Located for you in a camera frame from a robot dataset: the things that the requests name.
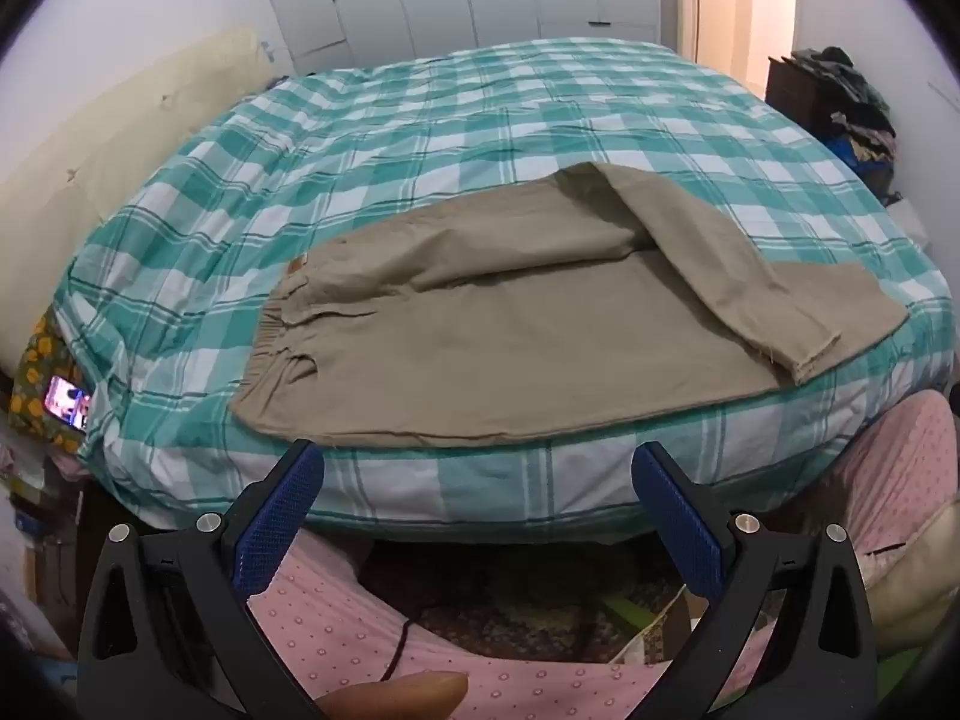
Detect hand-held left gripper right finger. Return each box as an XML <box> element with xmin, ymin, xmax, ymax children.
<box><xmin>631</xmin><ymin>441</ymin><xmax>878</xmax><ymax>720</ymax></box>

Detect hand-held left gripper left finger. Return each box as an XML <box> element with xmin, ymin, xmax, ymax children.
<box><xmin>77</xmin><ymin>439</ymin><xmax>325</xmax><ymax>720</ymax></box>

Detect khaki pants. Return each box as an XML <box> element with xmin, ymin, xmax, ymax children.
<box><xmin>229</xmin><ymin>161</ymin><xmax>910</xmax><ymax>449</ymax></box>

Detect person's left hand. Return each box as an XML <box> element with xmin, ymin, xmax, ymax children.
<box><xmin>313</xmin><ymin>671</ymin><xmax>470</xmax><ymax>720</ymax></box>

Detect dark patterned rug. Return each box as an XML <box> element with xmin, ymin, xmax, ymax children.
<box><xmin>358</xmin><ymin>538</ymin><xmax>702</xmax><ymax>665</ymax></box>

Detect pink patterned fabric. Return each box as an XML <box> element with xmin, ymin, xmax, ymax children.
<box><xmin>825</xmin><ymin>390</ymin><xmax>960</xmax><ymax>601</ymax></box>

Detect smartphone with lit screen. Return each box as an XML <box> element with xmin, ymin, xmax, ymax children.
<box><xmin>43</xmin><ymin>375</ymin><xmax>92</xmax><ymax>432</ymax></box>

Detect cream cloth bundle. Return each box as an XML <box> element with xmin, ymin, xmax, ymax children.
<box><xmin>862</xmin><ymin>491</ymin><xmax>960</xmax><ymax>657</ymax></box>

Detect floral yellow cloth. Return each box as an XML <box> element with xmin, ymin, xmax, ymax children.
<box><xmin>9</xmin><ymin>304</ymin><xmax>92</xmax><ymax>458</ymax></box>

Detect bed with green checkered sheet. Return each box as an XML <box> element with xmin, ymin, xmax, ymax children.
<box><xmin>56</xmin><ymin>37</ymin><xmax>957</xmax><ymax>545</ymax></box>

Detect dark wooden cabinet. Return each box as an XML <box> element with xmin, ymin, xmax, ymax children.
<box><xmin>765</xmin><ymin>52</ymin><xmax>833</xmax><ymax>132</ymax></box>

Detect pile of clothes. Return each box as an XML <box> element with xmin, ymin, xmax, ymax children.
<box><xmin>791</xmin><ymin>45</ymin><xmax>901</xmax><ymax>192</ymax></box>

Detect white door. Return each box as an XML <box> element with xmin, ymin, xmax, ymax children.
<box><xmin>673</xmin><ymin>0</ymin><xmax>706</xmax><ymax>62</ymax></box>

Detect thin black cable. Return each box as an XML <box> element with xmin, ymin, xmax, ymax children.
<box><xmin>381</xmin><ymin>617</ymin><xmax>415</xmax><ymax>685</ymax></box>

